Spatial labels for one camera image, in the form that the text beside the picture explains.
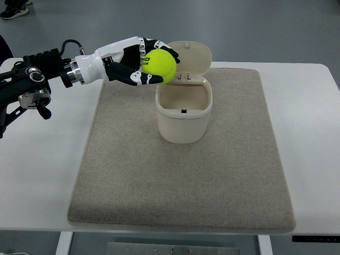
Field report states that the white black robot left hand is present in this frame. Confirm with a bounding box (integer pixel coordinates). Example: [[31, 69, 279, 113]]
[[69, 36, 180, 86]]

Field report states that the yellow tennis ball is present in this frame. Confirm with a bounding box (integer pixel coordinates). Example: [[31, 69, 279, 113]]
[[141, 49, 177, 84]]

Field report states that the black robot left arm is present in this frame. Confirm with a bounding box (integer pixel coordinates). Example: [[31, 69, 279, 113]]
[[1, 39, 84, 137]]

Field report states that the beige lidded plastic bin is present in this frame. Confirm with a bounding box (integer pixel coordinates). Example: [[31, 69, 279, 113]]
[[155, 41, 213, 144]]

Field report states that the beige felt mat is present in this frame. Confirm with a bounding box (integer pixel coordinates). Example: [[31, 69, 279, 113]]
[[68, 68, 296, 233]]

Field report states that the black sneaker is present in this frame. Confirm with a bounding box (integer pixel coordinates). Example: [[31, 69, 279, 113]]
[[1, 4, 29, 20]]

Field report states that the black desk control panel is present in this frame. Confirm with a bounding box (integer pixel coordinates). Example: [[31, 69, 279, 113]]
[[292, 235, 340, 243]]

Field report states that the grey metal base plate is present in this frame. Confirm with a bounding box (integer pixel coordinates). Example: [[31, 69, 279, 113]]
[[106, 242, 240, 255]]

